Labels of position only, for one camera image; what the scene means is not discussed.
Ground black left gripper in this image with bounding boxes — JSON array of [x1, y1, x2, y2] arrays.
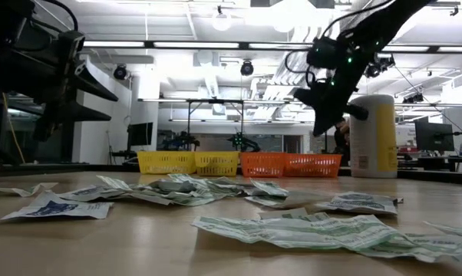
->
[[33, 30, 120, 143]]

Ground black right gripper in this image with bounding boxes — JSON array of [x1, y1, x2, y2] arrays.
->
[[293, 52, 371, 138]]

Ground person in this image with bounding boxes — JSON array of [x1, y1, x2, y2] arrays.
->
[[333, 117, 351, 164]]

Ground orange plastic basket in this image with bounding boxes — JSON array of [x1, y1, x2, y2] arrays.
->
[[239, 152, 289, 179], [286, 153, 343, 179]]

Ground white yellow wipes canister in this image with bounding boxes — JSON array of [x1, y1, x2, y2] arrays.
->
[[348, 94, 399, 179]]

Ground computer monitor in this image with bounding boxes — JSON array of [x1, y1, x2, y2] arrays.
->
[[414, 121, 455, 153], [127, 122, 154, 147]]

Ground black track spotlights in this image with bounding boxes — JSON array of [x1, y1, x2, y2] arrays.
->
[[365, 53, 397, 80], [402, 92, 425, 105]]

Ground white alcohol pad packet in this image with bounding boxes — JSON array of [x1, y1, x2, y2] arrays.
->
[[332, 191, 404, 204], [314, 201, 400, 215], [56, 185, 128, 202], [0, 190, 114, 222]]

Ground yellow plastic basket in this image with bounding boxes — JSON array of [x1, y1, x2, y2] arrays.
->
[[194, 151, 241, 177], [137, 151, 197, 176]]

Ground LED light bar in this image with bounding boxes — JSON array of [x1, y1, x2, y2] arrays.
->
[[83, 39, 462, 54]]

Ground black ceiling camera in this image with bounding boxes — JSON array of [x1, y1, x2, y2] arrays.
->
[[113, 64, 129, 81], [239, 60, 255, 77]]

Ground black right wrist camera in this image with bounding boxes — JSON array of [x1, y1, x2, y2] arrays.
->
[[306, 36, 342, 71]]

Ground white ring lamp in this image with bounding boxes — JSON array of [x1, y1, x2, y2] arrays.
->
[[211, 8, 233, 32]]

